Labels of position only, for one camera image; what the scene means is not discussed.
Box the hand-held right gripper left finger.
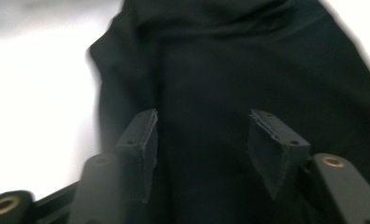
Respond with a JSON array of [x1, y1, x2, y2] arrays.
[[115, 108, 159, 204]]

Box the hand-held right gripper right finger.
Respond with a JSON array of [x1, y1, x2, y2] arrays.
[[248, 109, 312, 202]]

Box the black shorts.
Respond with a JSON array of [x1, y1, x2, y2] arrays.
[[86, 0, 370, 224]]

